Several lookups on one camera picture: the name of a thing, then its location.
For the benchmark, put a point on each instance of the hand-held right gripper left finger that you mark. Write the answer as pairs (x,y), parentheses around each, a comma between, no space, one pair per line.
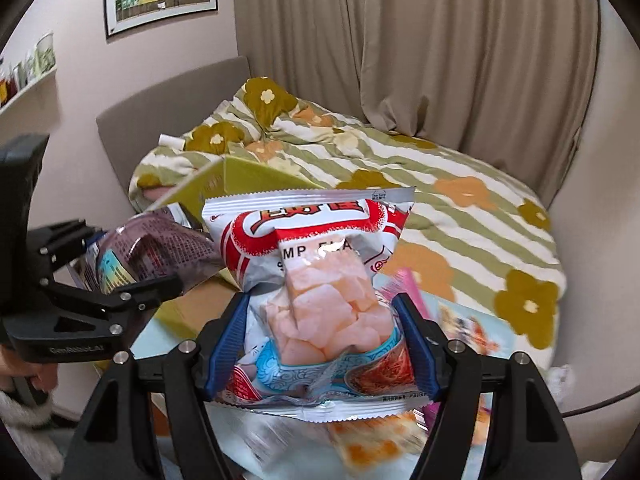
(225,342)

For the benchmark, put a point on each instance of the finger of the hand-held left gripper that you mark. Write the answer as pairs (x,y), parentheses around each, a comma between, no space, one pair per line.
(110,305)
(62,245)

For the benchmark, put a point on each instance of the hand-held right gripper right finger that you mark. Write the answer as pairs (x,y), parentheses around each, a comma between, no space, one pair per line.
(420,350)

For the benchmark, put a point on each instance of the pink snack packet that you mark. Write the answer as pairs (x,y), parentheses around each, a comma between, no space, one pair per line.
(415,285)

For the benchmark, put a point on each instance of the purple snack bag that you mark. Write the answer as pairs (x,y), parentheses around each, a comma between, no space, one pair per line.
(165,250)

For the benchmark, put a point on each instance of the white red shrimp cracker bag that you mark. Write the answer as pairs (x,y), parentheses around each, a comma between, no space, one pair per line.
(320,300)

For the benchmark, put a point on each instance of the green cardboard box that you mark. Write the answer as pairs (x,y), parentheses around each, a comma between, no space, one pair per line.
(250,177)

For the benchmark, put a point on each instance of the person's left forearm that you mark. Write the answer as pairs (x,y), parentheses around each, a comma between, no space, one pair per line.
(25,425)

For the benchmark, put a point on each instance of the person's left hand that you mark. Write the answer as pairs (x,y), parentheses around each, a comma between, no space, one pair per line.
(17,367)

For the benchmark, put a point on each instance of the light blue pictured snack packet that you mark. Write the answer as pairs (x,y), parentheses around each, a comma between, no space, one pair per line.
(470,325)

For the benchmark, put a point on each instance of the light blue daisy tablecloth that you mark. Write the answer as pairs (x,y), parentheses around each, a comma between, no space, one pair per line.
(152,342)

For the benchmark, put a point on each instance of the orange snack packet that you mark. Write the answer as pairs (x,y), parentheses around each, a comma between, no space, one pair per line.
(375,435)

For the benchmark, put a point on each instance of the dark red jar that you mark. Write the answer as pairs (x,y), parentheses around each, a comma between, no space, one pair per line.
(7,89)

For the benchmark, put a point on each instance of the white patterned cup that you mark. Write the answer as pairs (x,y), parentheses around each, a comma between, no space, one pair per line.
(25,72)

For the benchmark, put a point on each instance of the green printed cup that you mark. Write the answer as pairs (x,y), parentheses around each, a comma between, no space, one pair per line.
(45,57)

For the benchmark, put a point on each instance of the white crumpled tissue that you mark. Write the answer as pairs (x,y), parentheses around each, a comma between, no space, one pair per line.
(562,382)

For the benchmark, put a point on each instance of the grey upholstered headboard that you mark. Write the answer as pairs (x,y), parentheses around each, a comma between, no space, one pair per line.
(150,110)

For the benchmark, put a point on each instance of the white rolled paper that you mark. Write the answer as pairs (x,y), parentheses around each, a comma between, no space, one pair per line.
(172,142)

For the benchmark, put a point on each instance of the green striped floral blanket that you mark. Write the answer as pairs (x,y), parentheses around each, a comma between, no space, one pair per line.
(400,170)

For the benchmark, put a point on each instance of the beige curtain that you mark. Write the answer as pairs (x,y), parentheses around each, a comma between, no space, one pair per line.
(450,60)

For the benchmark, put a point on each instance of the white wall shelf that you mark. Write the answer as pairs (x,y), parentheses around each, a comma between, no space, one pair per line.
(30,92)

